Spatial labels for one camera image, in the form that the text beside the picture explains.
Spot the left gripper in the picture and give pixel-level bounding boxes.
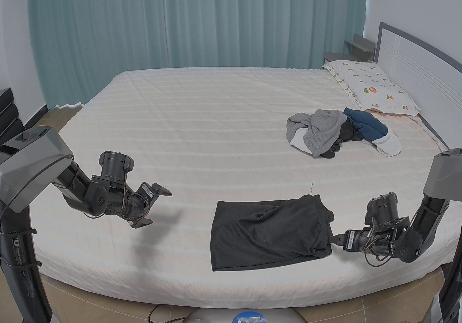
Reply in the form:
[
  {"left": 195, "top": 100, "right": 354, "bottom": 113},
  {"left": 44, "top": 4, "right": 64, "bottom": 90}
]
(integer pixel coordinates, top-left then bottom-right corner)
[{"left": 124, "top": 182, "right": 173, "bottom": 229}]

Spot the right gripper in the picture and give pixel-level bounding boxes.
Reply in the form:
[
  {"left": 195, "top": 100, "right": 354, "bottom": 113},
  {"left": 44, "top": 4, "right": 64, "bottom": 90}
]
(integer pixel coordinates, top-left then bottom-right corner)
[{"left": 341, "top": 229, "right": 372, "bottom": 253}]

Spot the black long-sleeved top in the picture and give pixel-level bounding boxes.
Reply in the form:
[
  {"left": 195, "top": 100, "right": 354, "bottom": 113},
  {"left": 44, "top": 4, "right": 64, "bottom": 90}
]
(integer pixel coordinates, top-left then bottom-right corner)
[{"left": 210, "top": 194, "right": 334, "bottom": 272}]

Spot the bed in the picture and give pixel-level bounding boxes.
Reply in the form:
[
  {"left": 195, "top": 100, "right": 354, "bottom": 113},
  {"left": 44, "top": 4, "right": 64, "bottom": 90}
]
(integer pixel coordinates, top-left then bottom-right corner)
[{"left": 29, "top": 22, "right": 462, "bottom": 315}]

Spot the pile of clothes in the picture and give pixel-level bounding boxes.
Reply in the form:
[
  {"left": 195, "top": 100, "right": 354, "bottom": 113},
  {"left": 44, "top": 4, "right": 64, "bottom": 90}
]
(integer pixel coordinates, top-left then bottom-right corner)
[{"left": 287, "top": 107, "right": 403, "bottom": 159}]

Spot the white printed pillow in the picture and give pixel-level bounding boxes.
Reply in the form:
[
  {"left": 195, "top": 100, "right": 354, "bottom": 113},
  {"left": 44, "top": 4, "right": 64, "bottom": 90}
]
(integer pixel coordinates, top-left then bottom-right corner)
[{"left": 322, "top": 59, "right": 422, "bottom": 117}]

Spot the black chest of drawers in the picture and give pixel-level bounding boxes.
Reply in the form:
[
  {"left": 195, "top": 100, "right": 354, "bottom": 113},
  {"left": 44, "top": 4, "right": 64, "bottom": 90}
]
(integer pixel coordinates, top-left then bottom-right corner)
[{"left": 0, "top": 87, "right": 24, "bottom": 147}]

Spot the grey bedside table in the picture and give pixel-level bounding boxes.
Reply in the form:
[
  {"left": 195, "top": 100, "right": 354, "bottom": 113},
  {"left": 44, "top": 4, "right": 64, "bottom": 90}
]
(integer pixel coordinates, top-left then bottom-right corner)
[{"left": 324, "top": 34, "right": 376, "bottom": 64}]

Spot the blue-green curtain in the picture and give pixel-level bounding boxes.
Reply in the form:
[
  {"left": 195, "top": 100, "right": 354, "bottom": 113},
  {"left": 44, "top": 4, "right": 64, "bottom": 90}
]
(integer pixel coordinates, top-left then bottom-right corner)
[
  {"left": 162, "top": 0, "right": 368, "bottom": 70},
  {"left": 28, "top": 0, "right": 168, "bottom": 110}
]

